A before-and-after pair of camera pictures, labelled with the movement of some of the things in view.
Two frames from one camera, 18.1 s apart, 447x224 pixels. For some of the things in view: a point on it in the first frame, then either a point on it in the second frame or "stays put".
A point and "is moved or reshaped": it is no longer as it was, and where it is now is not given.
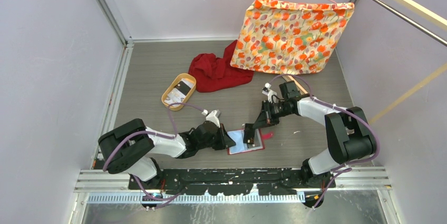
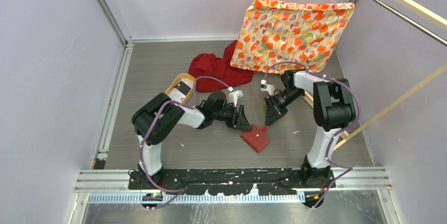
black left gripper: x=225 y=140 -> x=242 y=123
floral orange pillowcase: x=290 y=38 stays put
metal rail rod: x=389 y=9 stays put
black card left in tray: x=182 y=87 stays put
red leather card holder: x=237 y=136 is moved or reshaped
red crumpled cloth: x=211 y=73 stays put
